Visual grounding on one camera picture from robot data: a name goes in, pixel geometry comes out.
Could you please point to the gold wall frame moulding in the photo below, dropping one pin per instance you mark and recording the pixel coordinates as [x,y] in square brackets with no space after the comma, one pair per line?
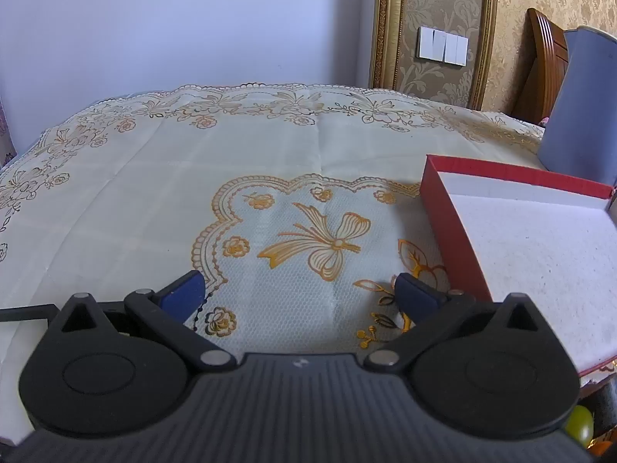
[385,33]

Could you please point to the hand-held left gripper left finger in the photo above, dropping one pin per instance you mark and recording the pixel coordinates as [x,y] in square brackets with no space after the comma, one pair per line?
[185,296]

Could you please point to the white wall switch plate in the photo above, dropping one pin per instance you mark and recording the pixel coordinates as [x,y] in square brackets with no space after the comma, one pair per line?
[430,44]
[456,49]

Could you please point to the cream floral lace tablecloth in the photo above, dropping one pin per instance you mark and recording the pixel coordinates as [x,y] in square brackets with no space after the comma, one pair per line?
[144,178]

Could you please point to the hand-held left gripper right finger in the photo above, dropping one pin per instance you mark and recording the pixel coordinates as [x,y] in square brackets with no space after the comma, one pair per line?
[417,299]

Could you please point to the black plastic bracket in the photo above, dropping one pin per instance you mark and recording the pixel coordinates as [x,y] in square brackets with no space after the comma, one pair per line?
[24,313]

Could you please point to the blue electric kettle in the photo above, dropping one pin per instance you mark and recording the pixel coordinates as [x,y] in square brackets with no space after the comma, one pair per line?
[578,106]

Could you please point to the red cardboard box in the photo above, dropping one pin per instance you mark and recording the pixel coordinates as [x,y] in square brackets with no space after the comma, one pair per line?
[530,251]

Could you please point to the brown wooden headboard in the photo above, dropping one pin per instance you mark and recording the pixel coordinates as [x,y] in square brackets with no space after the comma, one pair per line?
[544,58]

